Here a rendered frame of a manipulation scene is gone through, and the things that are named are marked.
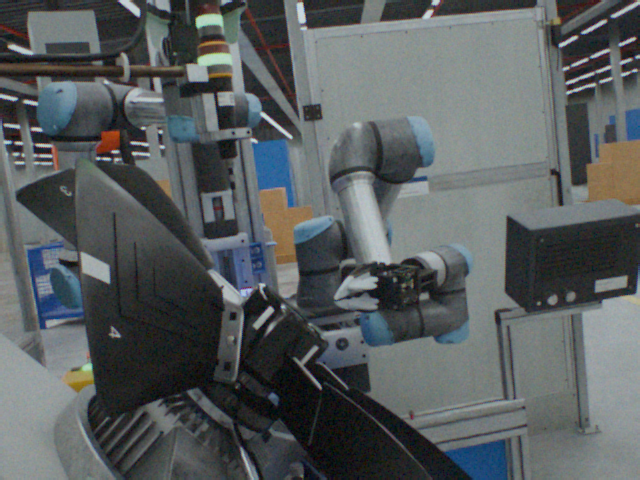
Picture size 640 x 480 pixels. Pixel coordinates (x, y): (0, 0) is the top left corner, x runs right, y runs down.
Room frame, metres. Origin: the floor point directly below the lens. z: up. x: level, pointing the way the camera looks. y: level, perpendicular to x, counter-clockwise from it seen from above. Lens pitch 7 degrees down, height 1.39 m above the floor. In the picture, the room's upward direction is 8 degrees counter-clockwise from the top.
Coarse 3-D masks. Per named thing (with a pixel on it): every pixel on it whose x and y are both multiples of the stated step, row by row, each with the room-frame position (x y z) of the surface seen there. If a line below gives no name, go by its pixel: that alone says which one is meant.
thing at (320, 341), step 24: (264, 288) 0.74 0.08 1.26; (264, 312) 0.71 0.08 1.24; (288, 312) 0.71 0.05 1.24; (264, 336) 0.70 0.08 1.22; (288, 336) 0.70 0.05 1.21; (312, 336) 0.71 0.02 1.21; (240, 360) 0.70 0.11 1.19; (264, 360) 0.69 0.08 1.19; (312, 360) 0.72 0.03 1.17; (216, 384) 0.68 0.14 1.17; (240, 384) 0.70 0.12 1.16; (264, 384) 0.71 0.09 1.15; (240, 408) 0.68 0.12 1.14; (264, 408) 0.71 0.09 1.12
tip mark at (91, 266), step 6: (84, 258) 0.46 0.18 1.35; (90, 258) 0.47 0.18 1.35; (84, 264) 0.46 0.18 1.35; (90, 264) 0.46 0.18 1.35; (96, 264) 0.47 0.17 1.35; (102, 264) 0.48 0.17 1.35; (84, 270) 0.45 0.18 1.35; (90, 270) 0.46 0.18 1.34; (96, 270) 0.47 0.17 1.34; (102, 270) 0.48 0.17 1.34; (108, 270) 0.48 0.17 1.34; (96, 276) 0.47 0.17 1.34; (102, 276) 0.47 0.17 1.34; (108, 276) 0.48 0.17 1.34; (108, 282) 0.48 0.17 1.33
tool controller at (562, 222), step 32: (512, 224) 1.29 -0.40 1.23; (544, 224) 1.23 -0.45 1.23; (576, 224) 1.23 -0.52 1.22; (608, 224) 1.24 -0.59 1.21; (512, 256) 1.30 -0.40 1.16; (544, 256) 1.23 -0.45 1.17; (576, 256) 1.24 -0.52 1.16; (608, 256) 1.26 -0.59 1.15; (512, 288) 1.32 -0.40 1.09; (544, 288) 1.25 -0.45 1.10; (576, 288) 1.26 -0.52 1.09; (608, 288) 1.28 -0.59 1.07
